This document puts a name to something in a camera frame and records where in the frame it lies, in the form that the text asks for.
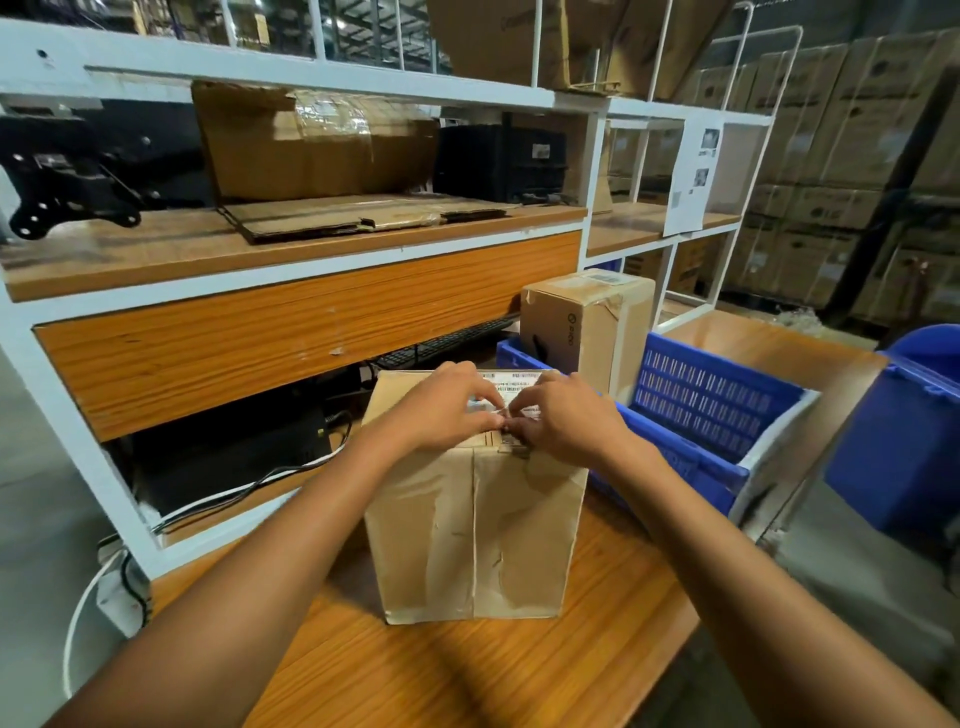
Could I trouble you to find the person's right hand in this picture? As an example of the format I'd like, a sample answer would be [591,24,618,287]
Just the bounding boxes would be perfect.
[504,370,633,471]

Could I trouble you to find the person's left hand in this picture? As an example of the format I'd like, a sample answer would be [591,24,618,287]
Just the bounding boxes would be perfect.
[369,361,507,456]

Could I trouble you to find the taped brown cardboard box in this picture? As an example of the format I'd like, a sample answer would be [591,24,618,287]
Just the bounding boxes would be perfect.
[361,369,590,627]

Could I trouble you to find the person's left forearm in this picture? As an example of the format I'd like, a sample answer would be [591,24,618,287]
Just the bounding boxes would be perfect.
[45,423,421,728]

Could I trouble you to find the person's right forearm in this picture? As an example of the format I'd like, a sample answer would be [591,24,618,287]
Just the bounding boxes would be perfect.
[596,435,957,728]

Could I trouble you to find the white shipping label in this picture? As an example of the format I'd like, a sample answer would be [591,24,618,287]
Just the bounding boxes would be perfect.
[466,369,543,421]

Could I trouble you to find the black keyboard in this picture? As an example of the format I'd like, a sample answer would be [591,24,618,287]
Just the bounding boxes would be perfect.
[372,313,522,372]

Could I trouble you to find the small brown cardboard box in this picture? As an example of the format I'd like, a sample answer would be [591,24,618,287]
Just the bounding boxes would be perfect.
[519,270,657,405]

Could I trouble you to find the blue plastic crate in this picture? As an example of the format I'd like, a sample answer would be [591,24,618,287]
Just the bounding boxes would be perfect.
[496,331,820,519]

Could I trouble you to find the flattened cardboard sheet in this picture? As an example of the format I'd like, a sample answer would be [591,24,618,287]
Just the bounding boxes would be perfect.
[217,193,522,246]

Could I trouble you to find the white metal shelf rack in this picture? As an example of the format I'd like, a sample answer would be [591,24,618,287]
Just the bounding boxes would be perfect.
[0,0,805,582]

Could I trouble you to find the black printer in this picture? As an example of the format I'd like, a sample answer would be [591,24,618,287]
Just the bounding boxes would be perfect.
[433,112,571,207]

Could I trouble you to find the black computer case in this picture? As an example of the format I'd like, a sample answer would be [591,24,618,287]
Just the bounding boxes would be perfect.
[127,390,335,519]

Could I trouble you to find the white paper notice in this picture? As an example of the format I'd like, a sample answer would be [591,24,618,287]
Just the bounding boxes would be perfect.
[663,112,726,238]

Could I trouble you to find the large brown cardboard box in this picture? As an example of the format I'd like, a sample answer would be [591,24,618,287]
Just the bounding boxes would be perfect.
[191,81,441,204]

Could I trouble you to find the blue plastic bin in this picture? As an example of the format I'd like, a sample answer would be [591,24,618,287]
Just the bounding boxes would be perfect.
[823,324,960,537]

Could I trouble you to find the folded cardboard box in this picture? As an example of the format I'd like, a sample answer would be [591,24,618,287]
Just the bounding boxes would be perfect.
[427,0,732,102]

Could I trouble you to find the white power strip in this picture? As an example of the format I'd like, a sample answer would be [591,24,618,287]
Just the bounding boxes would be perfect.
[96,534,154,640]

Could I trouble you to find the stack of large cardboard cartons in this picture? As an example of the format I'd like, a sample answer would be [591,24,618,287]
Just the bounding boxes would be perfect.
[675,28,960,325]

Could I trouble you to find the black cable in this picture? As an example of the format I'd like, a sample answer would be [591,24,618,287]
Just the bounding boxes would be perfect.
[120,411,355,624]

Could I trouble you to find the white cable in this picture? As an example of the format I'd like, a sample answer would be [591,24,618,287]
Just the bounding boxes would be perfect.
[61,547,129,700]

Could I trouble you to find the black monitor mount bracket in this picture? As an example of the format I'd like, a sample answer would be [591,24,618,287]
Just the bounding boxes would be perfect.
[0,101,215,243]

